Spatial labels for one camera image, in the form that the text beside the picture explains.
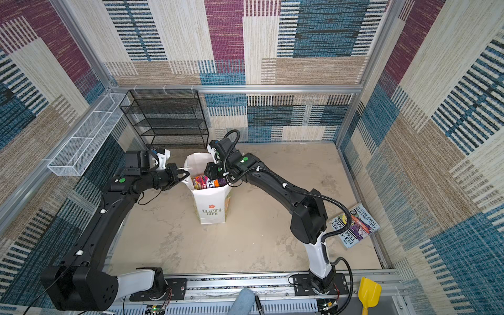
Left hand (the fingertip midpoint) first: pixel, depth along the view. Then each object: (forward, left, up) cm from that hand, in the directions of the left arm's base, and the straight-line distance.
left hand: (189, 170), depth 75 cm
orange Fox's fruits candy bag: (-2, -3, -5) cm, 7 cm away
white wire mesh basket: (+1, +39, +6) cm, 40 cm away
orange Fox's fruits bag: (-4, -10, -4) cm, 11 cm away
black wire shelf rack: (+44, +23, -10) cm, 51 cm away
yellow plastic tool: (-38, -65, -25) cm, 79 cm away
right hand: (+1, -6, -5) cm, 8 cm away
